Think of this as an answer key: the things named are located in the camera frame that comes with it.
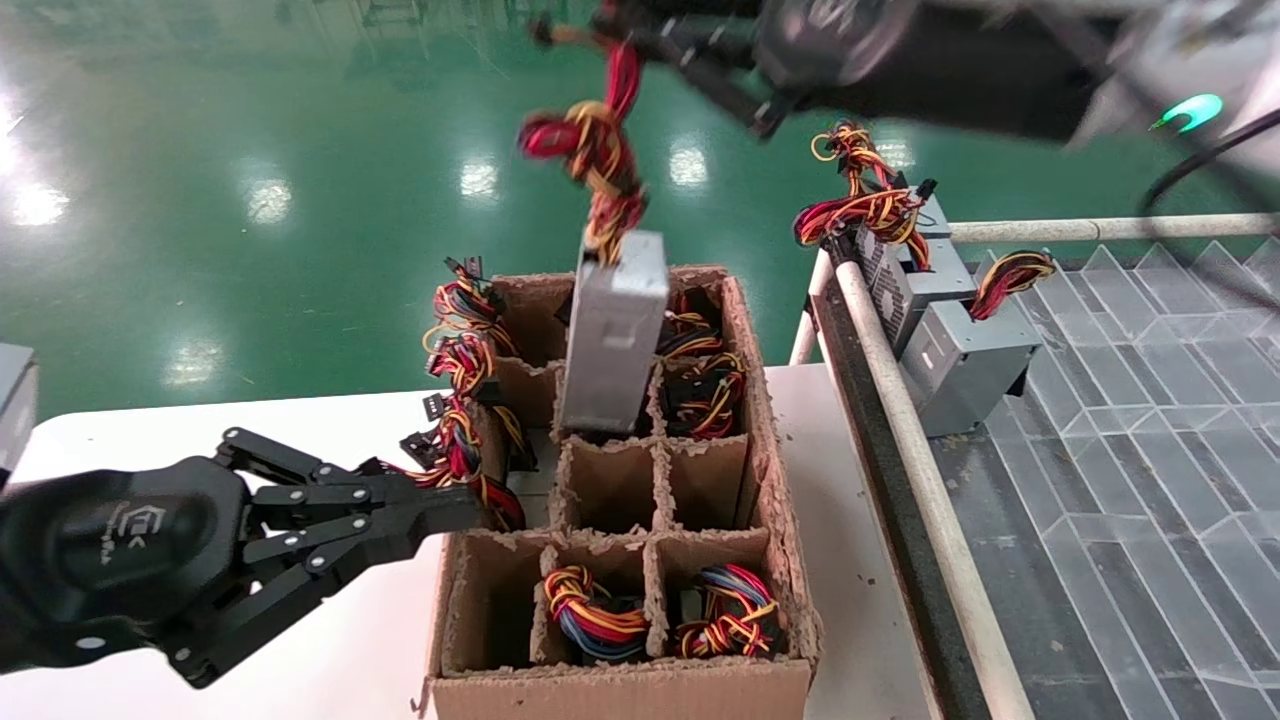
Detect brown divided cardboard box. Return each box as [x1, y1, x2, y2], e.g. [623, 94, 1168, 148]
[422, 265, 826, 720]

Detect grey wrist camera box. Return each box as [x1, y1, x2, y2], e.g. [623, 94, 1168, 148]
[1075, 0, 1280, 151]
[0, 343, 39, 486]

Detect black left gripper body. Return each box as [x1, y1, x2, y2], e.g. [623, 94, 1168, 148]
[0, 457, 263, 673]

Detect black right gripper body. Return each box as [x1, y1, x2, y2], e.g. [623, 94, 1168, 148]
[755, 0, 921, 101]

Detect white rack cross tube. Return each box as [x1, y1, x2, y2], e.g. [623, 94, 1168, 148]
[948, 213, 1280, 246]

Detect grey power supply colourful cables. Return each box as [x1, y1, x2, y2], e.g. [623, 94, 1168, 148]
[518, 20, 669, 433]
[400, 393, 528, 533]
[425, 257, 523, 359]
[795, 120, 979, 353]
[900, 250, 1057, 438]
[675, 565, 784, 659]
[660, 288, 726, 361]
[660, 352, 749, 441]
[543, 565, 651, 661]
[428, 335, 541, 473]

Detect black rack side rail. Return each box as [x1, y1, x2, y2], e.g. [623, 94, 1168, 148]
[812, 262, 991, 720]

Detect short white rack tube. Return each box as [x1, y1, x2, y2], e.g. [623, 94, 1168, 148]
[790, 250, 836, 366]

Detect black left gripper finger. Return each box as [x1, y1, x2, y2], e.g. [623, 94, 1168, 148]
[165, 522, 443, 689]
[215, 428, 491, 531]

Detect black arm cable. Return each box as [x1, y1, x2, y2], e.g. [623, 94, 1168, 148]
[1140, 120, 1280, 213]

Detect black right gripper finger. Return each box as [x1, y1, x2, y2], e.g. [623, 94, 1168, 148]
[600, 0, 761, 31]
[625, 30, 801, 138]

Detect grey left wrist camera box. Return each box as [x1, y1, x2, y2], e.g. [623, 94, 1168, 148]
[0, 343, 39, 486]

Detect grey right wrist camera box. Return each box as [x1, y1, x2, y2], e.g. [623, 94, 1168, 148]
[1075, 0, 1280, 151]

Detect long white rack tube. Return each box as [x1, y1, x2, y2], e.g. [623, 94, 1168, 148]
[835, 262, 1036, 720]

